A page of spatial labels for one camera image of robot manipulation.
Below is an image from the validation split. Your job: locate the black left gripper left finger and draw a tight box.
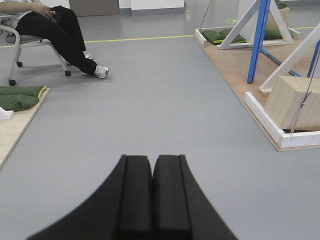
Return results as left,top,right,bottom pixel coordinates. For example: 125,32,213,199
29,155,153,240

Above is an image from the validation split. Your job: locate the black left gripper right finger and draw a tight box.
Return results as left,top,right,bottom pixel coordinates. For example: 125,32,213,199
152,155,237,240

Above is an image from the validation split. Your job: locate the left wooden platform board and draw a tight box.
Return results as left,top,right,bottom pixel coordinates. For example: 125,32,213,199
0,88,51,169

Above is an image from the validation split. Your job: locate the wooden platform board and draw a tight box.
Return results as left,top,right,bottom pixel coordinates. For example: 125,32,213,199
0,88,51,169
193,25,320,152

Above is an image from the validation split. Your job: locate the green sandbag near left platform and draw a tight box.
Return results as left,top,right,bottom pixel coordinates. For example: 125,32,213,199
0,85,47,112

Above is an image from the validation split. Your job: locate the light wooden block weight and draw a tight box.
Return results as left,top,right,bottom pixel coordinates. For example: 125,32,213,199
264,75,320,131

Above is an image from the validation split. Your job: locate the right wooden platform board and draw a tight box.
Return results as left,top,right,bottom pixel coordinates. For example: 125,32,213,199
193,25,320,152

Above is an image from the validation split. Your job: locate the grey office chair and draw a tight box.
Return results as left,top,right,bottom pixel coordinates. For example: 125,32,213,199
0,14,71,86

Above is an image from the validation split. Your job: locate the seated person in black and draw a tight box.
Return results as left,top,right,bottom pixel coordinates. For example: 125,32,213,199
0,0,109,79

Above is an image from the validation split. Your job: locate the white near support brace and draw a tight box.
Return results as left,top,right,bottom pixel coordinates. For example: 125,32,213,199
258,24,320,96

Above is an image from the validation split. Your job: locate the green sandbag right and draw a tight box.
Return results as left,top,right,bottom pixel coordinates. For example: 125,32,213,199
264,29,283,40

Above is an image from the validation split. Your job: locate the white wooden support brace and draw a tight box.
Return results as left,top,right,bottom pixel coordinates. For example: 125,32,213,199
218,0,294,50

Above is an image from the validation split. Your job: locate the white platform edge rail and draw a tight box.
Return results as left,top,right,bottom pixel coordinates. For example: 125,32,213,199
244,91,320,152

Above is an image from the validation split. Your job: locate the white bracket on left platform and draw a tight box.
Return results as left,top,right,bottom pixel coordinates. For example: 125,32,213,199
0,107,15,120

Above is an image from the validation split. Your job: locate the thin black cable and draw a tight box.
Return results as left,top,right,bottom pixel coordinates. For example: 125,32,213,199
199,0,213,28

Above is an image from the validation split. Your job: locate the blue door frame post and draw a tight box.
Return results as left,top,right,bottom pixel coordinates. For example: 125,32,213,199
247,0,271,84

